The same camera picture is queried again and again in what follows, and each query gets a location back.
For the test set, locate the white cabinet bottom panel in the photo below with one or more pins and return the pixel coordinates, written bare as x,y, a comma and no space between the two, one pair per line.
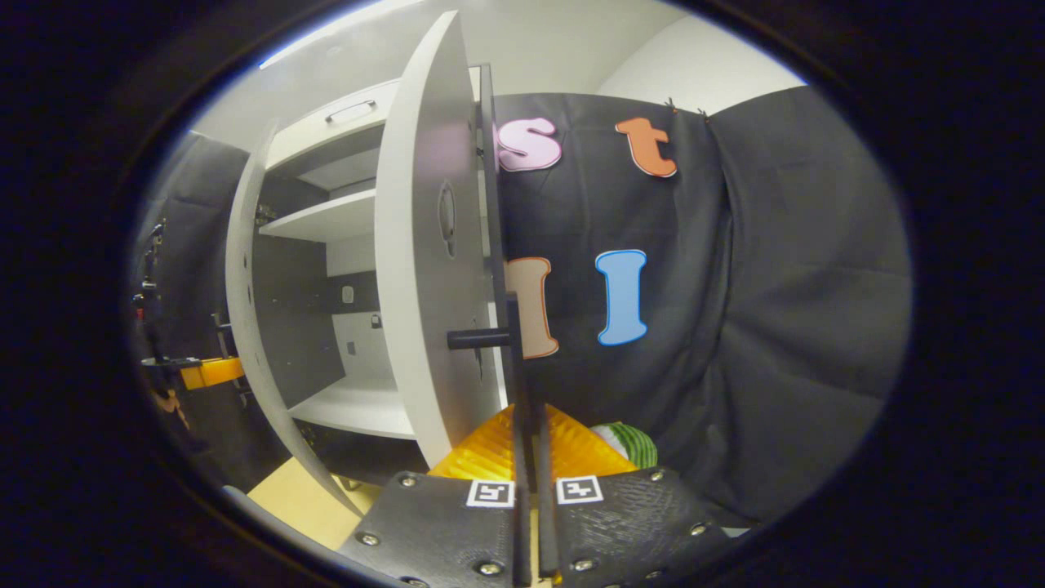
351,408

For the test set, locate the white double-door shoe cabinet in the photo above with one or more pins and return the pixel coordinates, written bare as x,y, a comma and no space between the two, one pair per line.
294,327

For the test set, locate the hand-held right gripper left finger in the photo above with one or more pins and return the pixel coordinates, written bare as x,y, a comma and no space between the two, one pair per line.
522,531

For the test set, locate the white cabinet door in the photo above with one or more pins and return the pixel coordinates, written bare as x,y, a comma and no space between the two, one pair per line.
416,286
245,327

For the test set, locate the watermelon slice toy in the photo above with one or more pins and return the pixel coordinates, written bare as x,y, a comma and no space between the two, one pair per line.
637,445

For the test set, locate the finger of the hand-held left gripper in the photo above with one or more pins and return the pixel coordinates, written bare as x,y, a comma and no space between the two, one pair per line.
212,372

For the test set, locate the white cabinet shelf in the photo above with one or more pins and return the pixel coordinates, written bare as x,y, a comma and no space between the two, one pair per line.
343,170
326,220

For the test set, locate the white cabinet drawer front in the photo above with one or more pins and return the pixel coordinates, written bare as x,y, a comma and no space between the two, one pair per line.
326,131

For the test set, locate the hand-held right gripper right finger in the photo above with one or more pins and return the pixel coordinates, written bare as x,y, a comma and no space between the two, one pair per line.
545,531

